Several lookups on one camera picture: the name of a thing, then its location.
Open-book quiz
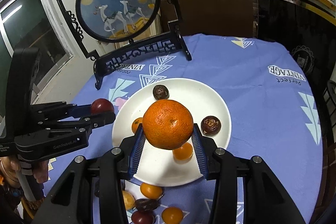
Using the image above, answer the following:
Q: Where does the large orange tangerine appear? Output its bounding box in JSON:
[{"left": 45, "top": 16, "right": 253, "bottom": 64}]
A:
[{"left": 142, "top": 99, "right": 194, "bottom": 150}]

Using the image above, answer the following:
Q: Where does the black panel with emblem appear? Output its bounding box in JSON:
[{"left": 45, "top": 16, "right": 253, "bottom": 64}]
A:
[{"left": 257, "top": 0, "right": 336, "bottom": 83}]

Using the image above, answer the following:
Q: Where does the dark red plum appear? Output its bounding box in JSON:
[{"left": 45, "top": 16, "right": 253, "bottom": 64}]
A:
[
  {"left": 91, "top": 98, "right": 115, "bottom": 115},
  {"left": 131, "top": 210, "right": 155, "bottom": 224}
]

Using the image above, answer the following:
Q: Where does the white round plate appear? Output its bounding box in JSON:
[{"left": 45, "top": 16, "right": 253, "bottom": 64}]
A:
[{"left": 112, "top": 78, "right": 231, "bottom": 187}]

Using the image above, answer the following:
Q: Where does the round deer painting screen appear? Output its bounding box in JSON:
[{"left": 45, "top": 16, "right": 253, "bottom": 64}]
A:
[{"left": 56, "top": 0, "right": 193, "bottom": 90}]

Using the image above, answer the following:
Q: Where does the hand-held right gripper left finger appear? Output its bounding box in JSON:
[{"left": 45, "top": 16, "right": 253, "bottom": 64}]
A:
[{"left": 34, "top": 124, "right": 146, "bottom": 224}]

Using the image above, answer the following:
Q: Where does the brown cardboard board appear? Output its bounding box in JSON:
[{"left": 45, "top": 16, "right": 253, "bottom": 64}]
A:
[{"left": 160, "top": 0, "right": 259, "bottom": 38}]

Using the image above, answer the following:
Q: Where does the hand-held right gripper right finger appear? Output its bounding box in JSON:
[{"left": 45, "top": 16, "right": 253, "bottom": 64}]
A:
[{"left": 191, "top": 123, "right": 306, "bottom": 224}]

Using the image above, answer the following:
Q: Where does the small orange kumquat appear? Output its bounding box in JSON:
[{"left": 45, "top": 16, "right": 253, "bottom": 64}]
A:
[
  {"left": 131, "top": 117, "right": 144, "bottom": 134},
  {"left": 161, "top": 207, "right": 184, "bottom": 224},
  {"left": 122, "top": 190, "right": 135, "bottom": 211},
  {"left": 172, "top": 142, "right": 194, "bottom": 161},
  {"left": 140, "top": 182, "right": 163, "bottom": 200}
]

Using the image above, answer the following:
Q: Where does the purple printed tablecloth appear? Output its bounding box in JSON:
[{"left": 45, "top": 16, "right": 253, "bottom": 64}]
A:
[{"left": 42, "top": 33, "right": 324, "bottom": 224}]

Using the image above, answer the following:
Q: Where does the person's left hand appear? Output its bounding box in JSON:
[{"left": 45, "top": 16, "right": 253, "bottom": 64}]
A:
[{"left": 33, "top": 160, "right": 50, "bottom": 184}]

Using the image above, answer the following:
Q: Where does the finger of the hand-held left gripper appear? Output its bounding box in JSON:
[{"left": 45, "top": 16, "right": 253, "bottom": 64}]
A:
[
  {"left": 50, "top": 111, "right": 116, "bottom": 136},
  {"left": 30, "top": 101, "right": 93, "bottom": 125}
]

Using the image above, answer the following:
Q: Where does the white framed window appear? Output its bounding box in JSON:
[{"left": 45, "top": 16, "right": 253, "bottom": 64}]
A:
[{"left": 0, "top": 0, "right": 79, "bottom": 119}]

